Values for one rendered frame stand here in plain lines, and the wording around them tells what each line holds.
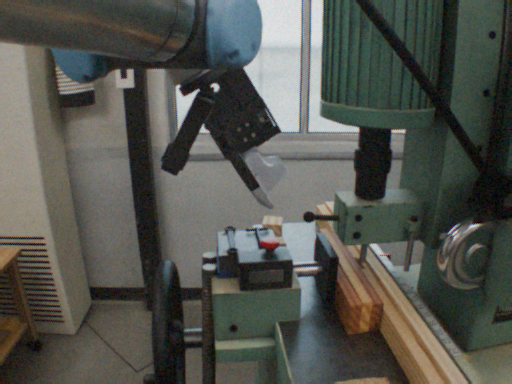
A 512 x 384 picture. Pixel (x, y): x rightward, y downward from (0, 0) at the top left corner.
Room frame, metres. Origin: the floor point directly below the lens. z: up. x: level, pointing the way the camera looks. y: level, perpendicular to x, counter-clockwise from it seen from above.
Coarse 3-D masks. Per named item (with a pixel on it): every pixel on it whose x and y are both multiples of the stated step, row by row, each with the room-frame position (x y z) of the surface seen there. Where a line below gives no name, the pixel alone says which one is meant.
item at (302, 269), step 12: (324, 240) 0.62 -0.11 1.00; (324, 252) 0.59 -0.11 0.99; (300, 264) 0.60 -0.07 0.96; (312, 264) 0.60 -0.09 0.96; (324, 264) 0.59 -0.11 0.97; (336, 264) 0.56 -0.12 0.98; (300, 276) 0.59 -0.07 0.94; (324, 276) 0.58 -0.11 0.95; (336, 276) 0.56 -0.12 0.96; (324, 288) 0.58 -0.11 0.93; (324, 300) 0.57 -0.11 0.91
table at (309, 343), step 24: (288, 240) 0.81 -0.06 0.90; (312, 240) 0.81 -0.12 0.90; (312, 288) 0.62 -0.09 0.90; (312, 312) 0.55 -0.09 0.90; (336, 312) 0.55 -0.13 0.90; (288, 336) 0.49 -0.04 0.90; (312, 336) 0.49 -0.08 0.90; (336, 336) 0.49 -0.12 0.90; (360, 336) 0.48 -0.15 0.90; (216, 360) 0.50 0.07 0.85; (240, 360) 0.50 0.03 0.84; (288, 360) 0.44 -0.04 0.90; (312, 360) 0.44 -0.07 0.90; (336, 360) 0.43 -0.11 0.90; (360, 360) 0.43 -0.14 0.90; (384, 360) 0.43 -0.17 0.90
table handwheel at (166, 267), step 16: (160, 272) 0.58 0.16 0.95; (176, 272) 0.67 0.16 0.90; (160, 288) 0.54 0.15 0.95; (176, 288) 0.70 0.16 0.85; (160, 304) 0.52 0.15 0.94; (176, 304) 0.70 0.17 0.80; (160, 320) 0.50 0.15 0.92; (176, 320) 0.69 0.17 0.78; (160, 336) 0.48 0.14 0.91; (176, 336) 0.57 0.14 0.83; (192, 336) 0.58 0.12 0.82; (160, 352) 0.46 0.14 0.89; (176, 352) 0.56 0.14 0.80; (160, 368) 0.45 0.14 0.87; (176, 368) 0.55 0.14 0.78
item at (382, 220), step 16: (336, 192) 0.65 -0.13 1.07; (352, 192) 0.65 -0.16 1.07; (400, 192) 0.65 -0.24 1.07; (336, 208) 0.63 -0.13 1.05; (352, 208) 0.59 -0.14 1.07; (368, 208) 0.59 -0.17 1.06; (384, 208) 0.59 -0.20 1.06; (400, 208) 0.60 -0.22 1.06; (416, 208) 0.60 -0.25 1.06; (336, 224) 0.63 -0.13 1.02; (352, 224) 0.59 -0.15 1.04; (368, 224) 0.59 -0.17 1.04; (384, 224) 0.59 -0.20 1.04; (400, 224) 0.60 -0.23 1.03; (352, 240) 0.59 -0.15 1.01; (368, 240) 0.59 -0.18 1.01; (384, 240) 0.59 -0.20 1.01; (400, 240) 0.60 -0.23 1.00; (416, 240) 0.60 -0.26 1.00
